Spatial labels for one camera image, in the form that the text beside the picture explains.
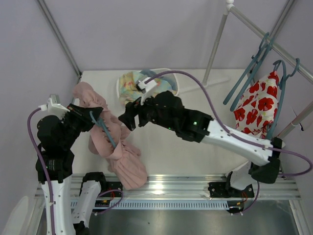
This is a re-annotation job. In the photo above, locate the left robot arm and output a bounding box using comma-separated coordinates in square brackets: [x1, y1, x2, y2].
[36, 104, 107, 235]

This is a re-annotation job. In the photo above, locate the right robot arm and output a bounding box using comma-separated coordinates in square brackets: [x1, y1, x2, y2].
[118, 92, 282, 194]

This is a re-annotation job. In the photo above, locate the silver clothes rack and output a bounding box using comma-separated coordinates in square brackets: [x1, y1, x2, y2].
[179, 0, 313, 172]

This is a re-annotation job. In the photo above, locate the white laundry basket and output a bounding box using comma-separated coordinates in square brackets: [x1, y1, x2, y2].
[116, 68, 181, 106]

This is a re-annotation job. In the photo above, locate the aluminium mounting rail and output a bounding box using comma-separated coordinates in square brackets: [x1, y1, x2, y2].
[124, 174, 301, 200]

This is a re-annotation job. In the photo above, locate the teal hanger with garment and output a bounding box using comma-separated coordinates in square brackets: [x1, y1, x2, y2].
[265, 58, 301, 140]

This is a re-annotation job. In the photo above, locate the blue garment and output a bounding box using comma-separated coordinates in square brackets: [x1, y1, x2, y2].
[140, 69, 178, 91]

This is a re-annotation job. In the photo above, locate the white slotted cable duct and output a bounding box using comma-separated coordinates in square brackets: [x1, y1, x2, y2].
[69, 201, 232, 210]

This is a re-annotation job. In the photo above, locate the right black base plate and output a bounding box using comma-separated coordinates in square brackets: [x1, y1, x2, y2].
[208, 182, 254, 198]

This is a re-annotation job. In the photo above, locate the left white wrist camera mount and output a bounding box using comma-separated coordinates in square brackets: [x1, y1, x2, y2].
[38, 94, 69, 119]

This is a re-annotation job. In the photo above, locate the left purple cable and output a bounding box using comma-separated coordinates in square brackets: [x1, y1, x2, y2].
[26, 107, 57, 235]

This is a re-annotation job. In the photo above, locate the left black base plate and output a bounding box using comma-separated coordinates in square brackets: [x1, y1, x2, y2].
[104, 181, 123, 199]

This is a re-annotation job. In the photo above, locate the pink skirt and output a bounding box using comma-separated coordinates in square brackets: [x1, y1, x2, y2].
[73, 82, 148, 190]

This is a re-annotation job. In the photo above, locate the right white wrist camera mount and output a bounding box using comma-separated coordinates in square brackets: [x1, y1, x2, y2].
[135, 77, 157, 105]

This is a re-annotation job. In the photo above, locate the yellow floral garment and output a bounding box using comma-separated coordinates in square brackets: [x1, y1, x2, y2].
[118, 70, 177, 106]

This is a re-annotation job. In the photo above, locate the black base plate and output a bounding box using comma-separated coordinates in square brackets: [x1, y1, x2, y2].
[104, 181, 123, 199]
[208, 182, 254, 198]

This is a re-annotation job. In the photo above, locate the red poppy floral garment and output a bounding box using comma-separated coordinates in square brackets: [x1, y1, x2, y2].
[233, 71, 279, 139]

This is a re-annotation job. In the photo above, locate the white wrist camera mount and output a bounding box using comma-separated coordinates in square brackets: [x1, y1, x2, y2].
[135, 77, 157, 105]
[38, 94, 69, 119]

